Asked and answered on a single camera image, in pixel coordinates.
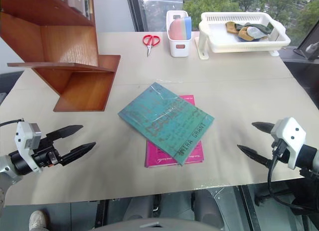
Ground dark green sock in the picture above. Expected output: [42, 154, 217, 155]
[235, 22, 273, 35]

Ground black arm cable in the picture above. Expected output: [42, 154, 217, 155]
[0, 119, 24, 128]
[267, 140, 319, 214]

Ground mustard yellow sock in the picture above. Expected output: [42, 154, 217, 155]
[225, 21, 240, 35]

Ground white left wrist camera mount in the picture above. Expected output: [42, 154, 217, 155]
[14, 119, 43, 172]

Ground grey rounded robot torso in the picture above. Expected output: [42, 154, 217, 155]
[99, 217, 221, 231]

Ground white shoe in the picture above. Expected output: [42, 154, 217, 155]
[28, 210, 49, 231]

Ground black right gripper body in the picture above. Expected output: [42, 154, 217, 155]
[267, 138, 292, 167]

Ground teal hardcover book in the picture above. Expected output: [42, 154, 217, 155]
[117, 82, 215, 167]

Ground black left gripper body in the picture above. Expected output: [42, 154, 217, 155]
[31, 136, 63, 168]

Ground white upright book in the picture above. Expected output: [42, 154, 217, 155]
[66, 0, 87, 15]

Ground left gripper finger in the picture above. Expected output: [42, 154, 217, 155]
[59, 141, 97, 167]
[45, 124, 84, 143]

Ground wooden shelf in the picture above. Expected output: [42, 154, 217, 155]
[0, 0, 122, 113]

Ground white plastic storage bin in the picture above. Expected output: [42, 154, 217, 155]
[165, 9, 193, 58]

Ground dark rounded robot leg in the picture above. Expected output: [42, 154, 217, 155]
[123, 195, 155, 222]
[193, 188, 225, 230]

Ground light grey sock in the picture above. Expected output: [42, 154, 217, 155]
[247, 26, 265, 39]

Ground red handled scissors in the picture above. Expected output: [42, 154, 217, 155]
[142, 34, 161, 58]

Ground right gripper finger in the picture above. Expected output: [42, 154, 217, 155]
[236, 144, 274, 170]
[251, 121, 276, 136]

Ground black side stand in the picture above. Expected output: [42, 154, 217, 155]
[280, 34, 319, 108]

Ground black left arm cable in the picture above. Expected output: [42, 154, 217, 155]
[0, 119, 24, 128]

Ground blue sock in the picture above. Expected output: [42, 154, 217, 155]
[237, 32, 268, 42]

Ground dark window frame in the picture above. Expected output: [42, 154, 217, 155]
[125, 0, 151, 32]

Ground blue sponge pad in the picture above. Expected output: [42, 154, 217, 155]
[183, 15, 192, 40]

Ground clear plastic zip bag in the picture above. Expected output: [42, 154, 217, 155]
[137, 0, 184, 32]

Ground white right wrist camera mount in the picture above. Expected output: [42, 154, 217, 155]
[270, 116, 307, 170]

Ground pink hardcover book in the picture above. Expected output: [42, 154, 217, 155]
[145, 94, 205, 169]

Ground white plastic drain basket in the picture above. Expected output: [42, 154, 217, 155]
[194, 11, 292, 61]

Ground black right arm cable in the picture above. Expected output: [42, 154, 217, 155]
[267, 140, 319, 214]

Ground black table frame strut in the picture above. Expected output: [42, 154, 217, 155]
[238, 184, 263, 231]
[95, 199, 110, 229]

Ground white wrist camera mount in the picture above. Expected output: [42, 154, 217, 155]
[14, 119, 43, 172]
[270, 116, 307, 170]

